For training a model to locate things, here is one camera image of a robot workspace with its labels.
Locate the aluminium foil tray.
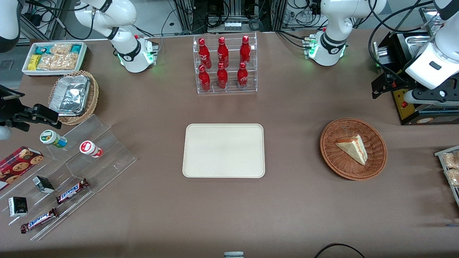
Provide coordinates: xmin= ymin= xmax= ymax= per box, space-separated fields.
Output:
xmin=49 ymin=75 xmax=91 ymax=116

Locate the yellow snack packet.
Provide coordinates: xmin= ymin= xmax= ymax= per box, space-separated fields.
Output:
xmin=28 ymin=54 xmax=42 ymax=71

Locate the white rectangular snack bin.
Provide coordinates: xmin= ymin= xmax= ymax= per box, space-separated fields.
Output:
xmin=22 ymin=42 xmax=88 ymax=77

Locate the triangular sandwich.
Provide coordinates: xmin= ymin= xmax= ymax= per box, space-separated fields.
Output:
xmin=335 ymin=134 xmax=369 ymax=166

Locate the metal snack tray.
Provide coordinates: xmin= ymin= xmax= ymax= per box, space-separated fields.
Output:
xmin=434 ymin=145 xmax=459 ymax=209

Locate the clear bag of crackers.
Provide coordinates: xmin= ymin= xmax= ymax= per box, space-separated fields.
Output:
xmin=444 ymin=168 xmax=459 ymax=187
xmin=441 ymin=151 xmax=459 ymax=169

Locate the large brown wicker basket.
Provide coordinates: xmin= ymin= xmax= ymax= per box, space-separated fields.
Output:
xmin=320 ymin=118 xmax=388 ymax=181

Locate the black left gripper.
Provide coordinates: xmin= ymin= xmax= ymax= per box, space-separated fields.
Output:
xmin=372 ymin=73 xmax=418 ymax=100

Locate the red cola bottle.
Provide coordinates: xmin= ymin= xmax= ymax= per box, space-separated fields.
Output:
xmin=198 ymin=38 xmax=212 ymax=68
xmin=240 ymin=35 xmax=252 ymax=65
xmin=237 ymin=62 xmax=249 ymax=89
xmin=217 ymin=36 xmax=230 ymax=68
xmin=198 ymin=64 xmax=211 ymax=92
xmin=217 ymin=62 xmax=229 ymax=90

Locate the large clear cracker bag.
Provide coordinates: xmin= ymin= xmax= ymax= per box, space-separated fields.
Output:
xmin=37 ymin=53 xmax=80 ymax=71

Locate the steel pan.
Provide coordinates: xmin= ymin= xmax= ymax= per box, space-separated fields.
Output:
xmin=405 ymin=34 xmax=436 ymax=60

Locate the clear acrylic bottle rack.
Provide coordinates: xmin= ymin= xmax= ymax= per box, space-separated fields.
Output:
xmin=193 ymin=32 xmax=258 ymax=95

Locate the black machine with yellow label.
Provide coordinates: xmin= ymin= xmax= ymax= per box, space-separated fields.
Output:
xmin=372 ymin=30 xmax=459 ymax=126

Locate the brown Snickers bar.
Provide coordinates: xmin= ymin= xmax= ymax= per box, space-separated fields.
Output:
xmin=20 ymin=207 xmax=59 ymax=234
xmin=56 ymin=178 xmax=90 ymax=205

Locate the red cookie box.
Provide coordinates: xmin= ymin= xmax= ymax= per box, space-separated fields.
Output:
xmin=0 ymin=146 xmax=44 ymax=191

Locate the white cup with green label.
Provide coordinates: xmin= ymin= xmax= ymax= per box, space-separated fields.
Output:
xmin=39 ymin=129 xmax=68 ymax=149

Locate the small light wicker basket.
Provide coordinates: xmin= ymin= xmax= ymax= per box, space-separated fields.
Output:
xmin=48 ymin=70 xmax=99 ymax=125

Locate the cream plastic tray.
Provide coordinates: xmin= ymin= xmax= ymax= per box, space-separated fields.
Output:
xmin=182 ymin=124 xmax=266 ymax=178

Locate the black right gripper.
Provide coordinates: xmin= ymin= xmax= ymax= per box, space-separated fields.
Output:
xmin=0 ymin=85 xmax=62 ymax=132

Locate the white cup with red label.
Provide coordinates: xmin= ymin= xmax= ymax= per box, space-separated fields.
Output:
xmin=79 ymin=140 xmax=104 ymax=158

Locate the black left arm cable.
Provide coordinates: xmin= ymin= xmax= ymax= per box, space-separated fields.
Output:
xmin=368 ymin=0 xmax=445 ymax=83

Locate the aluminium frame rack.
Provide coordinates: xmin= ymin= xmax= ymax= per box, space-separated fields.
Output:
xmin=174 ymin=0 xmax=288 ymax=33

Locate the small black box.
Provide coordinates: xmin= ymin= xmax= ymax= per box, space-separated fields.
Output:
xmin=32 ymin=175 xmax=55 ymax=194
xmin=8 ymin=196 xmax=28 ymax=218

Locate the small clear cracker bag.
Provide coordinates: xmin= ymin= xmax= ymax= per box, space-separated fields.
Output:
xmin=50 ymin=43 xmax=74 ymax=56

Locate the black table cable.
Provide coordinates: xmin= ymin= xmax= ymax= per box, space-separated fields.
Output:
xmin=314 ymin=243 xmax=366 ymax=258

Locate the clear acrylic stepped shelf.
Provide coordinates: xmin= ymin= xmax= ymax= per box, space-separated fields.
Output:
xmin=0 ymin=114 xmax=137 ymax=242

